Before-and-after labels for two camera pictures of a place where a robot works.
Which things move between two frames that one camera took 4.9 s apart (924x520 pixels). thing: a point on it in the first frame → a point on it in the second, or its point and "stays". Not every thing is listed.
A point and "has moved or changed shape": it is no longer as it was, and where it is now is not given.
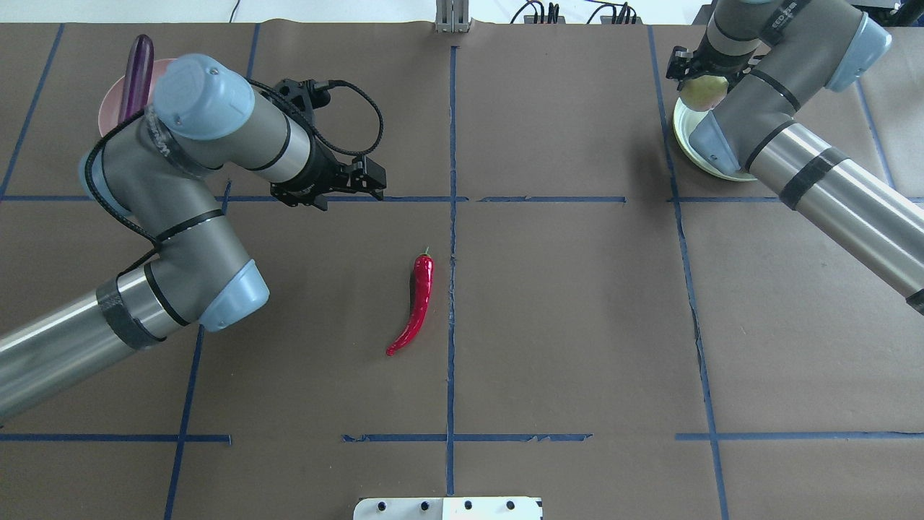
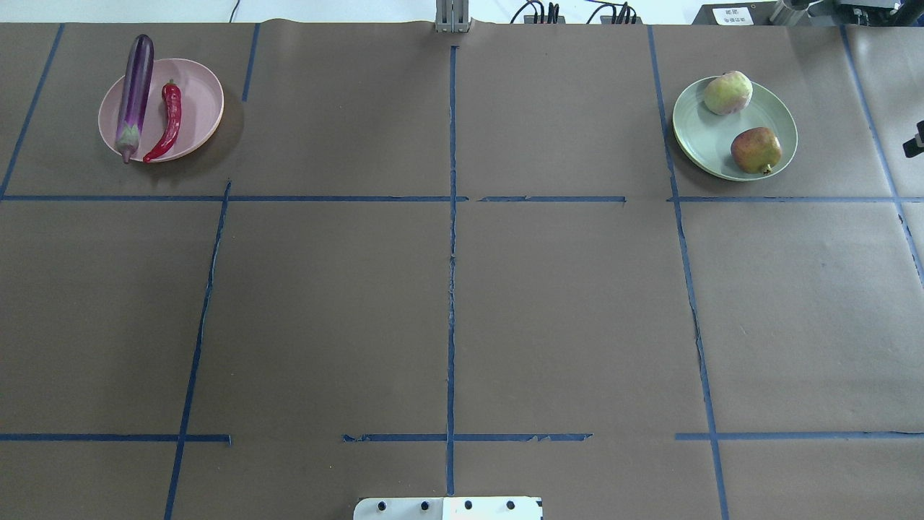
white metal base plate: (449, 508) stays
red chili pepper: (422, 290) has moved or changed shape
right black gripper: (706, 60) → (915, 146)
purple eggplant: (136, 90) stays
